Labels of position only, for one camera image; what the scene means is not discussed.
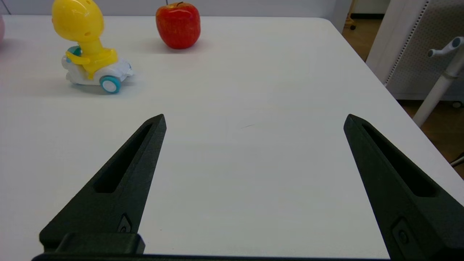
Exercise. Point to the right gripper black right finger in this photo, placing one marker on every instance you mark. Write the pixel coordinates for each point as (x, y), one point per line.
(409, 214)

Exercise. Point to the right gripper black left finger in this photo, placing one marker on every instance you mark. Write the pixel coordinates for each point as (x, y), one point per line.
(119, 203)

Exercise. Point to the white metal stand pole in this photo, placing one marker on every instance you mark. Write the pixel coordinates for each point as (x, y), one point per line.
(436, 90)

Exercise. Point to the yellow duck toy on scooter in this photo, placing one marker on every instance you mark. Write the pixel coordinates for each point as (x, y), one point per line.
(87, 36)

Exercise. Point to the white caster wheel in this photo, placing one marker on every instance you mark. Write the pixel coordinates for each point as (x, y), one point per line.
(457, 104)

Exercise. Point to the wooden furniture leg with caster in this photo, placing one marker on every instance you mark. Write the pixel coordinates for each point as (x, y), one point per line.
(350, 16)

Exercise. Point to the white perforated panel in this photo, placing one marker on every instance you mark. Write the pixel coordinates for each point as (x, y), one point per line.
(417, 47)

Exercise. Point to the red apple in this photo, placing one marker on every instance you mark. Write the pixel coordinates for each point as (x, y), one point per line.
(178, 25)

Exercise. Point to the pink bowl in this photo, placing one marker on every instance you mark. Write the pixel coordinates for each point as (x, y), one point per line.
(1, 30)

